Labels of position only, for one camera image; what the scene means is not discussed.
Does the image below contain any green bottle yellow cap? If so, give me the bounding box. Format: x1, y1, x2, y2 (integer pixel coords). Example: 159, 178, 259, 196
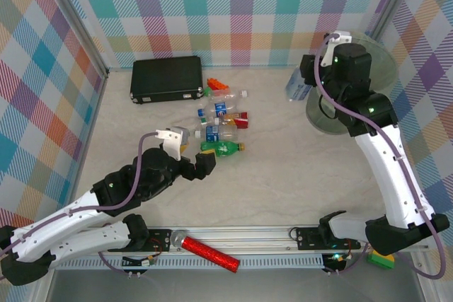
200, 140, 246, 158

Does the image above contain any large blue label bottle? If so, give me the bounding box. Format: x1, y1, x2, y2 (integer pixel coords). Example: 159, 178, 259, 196
194, 124, 239, 143

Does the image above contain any clear square bottle green cap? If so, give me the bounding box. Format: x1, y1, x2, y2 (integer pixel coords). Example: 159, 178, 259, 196
190, 113, 210, 129

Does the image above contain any red and gold carton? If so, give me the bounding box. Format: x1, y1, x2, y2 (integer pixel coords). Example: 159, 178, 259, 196
213, 111, 248, 129

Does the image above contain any Pepsi label bottle blue cap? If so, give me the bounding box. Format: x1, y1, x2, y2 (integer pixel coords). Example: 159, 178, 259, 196
197, 100, 231, 118

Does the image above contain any pale label bottle blue cap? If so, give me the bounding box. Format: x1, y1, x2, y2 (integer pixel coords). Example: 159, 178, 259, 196
285, 66, 312, 103

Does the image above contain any translucent grey waste bin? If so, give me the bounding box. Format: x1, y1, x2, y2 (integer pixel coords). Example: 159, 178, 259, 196
305, 30, 400, 136

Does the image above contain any large clear bottle white cap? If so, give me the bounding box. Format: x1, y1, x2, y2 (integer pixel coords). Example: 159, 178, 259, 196
208, 88, 249, 102

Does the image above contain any black hard case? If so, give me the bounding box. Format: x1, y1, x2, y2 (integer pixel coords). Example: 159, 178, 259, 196
129, 55, 205, 105

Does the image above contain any red glitter tube silver cap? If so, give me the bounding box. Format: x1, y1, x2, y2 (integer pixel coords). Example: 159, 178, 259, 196
170, 230, 241, 275

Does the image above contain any green yellow brick stack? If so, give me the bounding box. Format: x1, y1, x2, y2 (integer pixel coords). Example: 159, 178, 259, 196
366, 249, 396, 271

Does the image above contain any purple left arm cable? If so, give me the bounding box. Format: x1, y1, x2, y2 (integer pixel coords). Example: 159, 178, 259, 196
0, 132, 160, 259

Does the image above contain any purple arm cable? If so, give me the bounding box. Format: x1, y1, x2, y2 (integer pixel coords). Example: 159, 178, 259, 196
314, 33, 446, 279
0, 132, 160, 259

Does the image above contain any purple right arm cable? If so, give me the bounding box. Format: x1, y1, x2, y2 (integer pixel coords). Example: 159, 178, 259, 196
314, 33, 446, 279

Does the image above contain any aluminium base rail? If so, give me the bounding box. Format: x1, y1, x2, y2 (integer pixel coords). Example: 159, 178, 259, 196
52, 223, 431, 257

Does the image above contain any white slotted cable duct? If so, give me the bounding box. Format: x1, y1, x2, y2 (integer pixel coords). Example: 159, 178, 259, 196
52, 255, 326, 271

